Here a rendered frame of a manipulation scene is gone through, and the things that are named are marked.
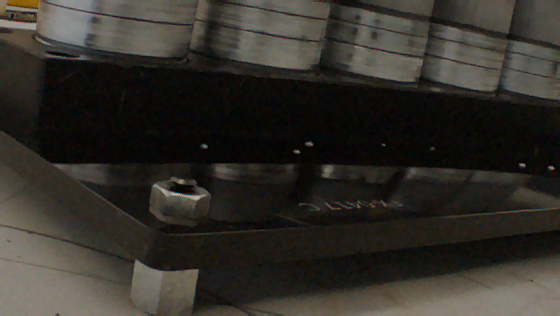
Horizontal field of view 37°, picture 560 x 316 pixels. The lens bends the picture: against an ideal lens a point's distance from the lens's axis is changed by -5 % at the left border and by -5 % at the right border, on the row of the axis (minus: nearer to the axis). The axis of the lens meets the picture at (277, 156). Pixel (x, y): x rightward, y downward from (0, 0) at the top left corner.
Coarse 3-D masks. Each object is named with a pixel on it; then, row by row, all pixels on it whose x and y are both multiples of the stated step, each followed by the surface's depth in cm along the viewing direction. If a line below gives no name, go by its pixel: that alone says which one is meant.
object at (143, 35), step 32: (64, 0) 12; (96, 0) 12; (128, 0) 12; (160, 0) 12; (192, 0) 13; (64, 32) 12; (96, 32) 12; (128, 32) 12; (160, 32) 13; (192, 32) 13
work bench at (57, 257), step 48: (0, 192) 12; (0, 240) 10; (48, 240) 11; (96, 240) 11; (480, 240) 15; (528, 240) 15; (0, 288) 9; (48, 288) 9; (96, 288) 9; (240, 288) 10; (288, 288) 11; (336, 288) 11; (384, 288) 11; (432, 288) 12; (480, 288) 12; (528, 288) 13
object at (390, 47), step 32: (352, 0) 16; (384, 0) 16; (416, 0) 16; (352, 32) 16; (384, 32) 16; (416, 32) 16; (320, 64) 16; (352, 64) 16; (384, 64) 16; (416, 64) 17
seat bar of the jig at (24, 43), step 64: (0, 64) 12; (64, 64) 11; (128, 64) 12; (192, 64) 13; (64, 128) 12; (128, 128) 12; (192, 128) 13; (256, 128) 14; (320, 128) 15; (384, 128) 16; (448, 128) 17; (512, 128) 19
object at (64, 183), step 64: (0, 128) 11; (64, 192) 10; (128, 192) 9; (256, 192) 11; (320, 192) 11; (384, 192) 12; (448, 192) 13; (512, 192) 14; (192, 256) 9; (256, 256) 9; (320, 256) 10
